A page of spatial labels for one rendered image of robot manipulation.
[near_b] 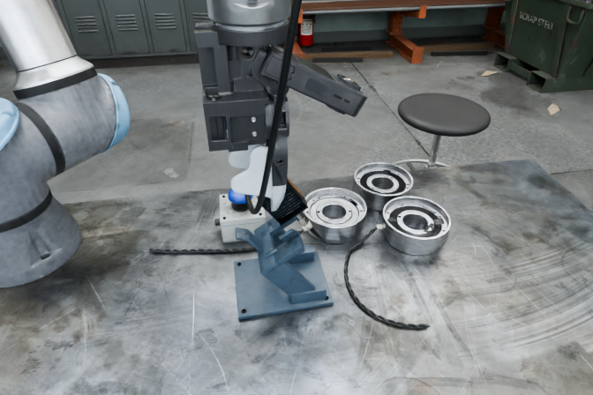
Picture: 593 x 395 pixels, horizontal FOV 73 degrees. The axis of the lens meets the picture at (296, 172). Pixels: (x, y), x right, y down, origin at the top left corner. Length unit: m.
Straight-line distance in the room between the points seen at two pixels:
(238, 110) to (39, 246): 0.41
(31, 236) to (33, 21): 0.30
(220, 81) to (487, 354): 0.44
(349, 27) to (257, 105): 4.18
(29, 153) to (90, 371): 0.29
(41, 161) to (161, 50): 3.34
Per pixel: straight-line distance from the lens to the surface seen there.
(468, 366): 0.56
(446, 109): 1.60
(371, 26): 4.62
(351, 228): 0.63
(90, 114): 0.68
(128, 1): 3.87
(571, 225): 0.83
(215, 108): 0.39
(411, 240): 0.63
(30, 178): 0.65
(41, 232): 0.69
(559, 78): 3.79
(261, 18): 0.36
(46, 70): 0.68
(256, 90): 0.40
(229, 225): 0.64
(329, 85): 0.40
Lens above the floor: 1.25
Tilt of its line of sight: 34 degrees down
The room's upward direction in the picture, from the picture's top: straight up
